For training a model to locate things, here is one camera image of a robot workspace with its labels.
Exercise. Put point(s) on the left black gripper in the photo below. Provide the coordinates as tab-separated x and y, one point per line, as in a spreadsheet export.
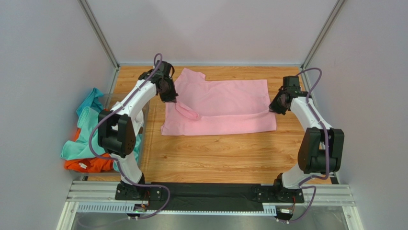
172	97

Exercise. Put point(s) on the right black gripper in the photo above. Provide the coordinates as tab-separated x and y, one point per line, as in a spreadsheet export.
275	106

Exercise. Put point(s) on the pink t shirt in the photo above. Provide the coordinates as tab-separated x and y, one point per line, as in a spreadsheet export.
221	107

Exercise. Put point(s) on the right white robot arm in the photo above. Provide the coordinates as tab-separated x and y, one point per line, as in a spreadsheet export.
320	152

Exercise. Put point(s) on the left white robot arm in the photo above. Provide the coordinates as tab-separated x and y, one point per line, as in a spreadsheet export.
118	128

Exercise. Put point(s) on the white t shirt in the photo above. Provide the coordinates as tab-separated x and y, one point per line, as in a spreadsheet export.
135	112

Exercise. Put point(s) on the blue t shirt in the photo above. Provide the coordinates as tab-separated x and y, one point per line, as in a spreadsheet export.
92	101

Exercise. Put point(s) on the teal t shirt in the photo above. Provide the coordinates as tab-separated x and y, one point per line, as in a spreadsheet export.
86	137

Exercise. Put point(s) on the orange t shirt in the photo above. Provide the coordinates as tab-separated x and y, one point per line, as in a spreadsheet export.
92	162

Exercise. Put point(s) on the clear plastic bin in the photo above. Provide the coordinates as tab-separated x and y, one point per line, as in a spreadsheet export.
109	101

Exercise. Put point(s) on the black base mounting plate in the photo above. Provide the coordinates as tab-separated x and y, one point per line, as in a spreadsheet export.
208	196

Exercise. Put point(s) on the aluminium frame rail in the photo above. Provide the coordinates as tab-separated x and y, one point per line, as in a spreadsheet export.
99	197

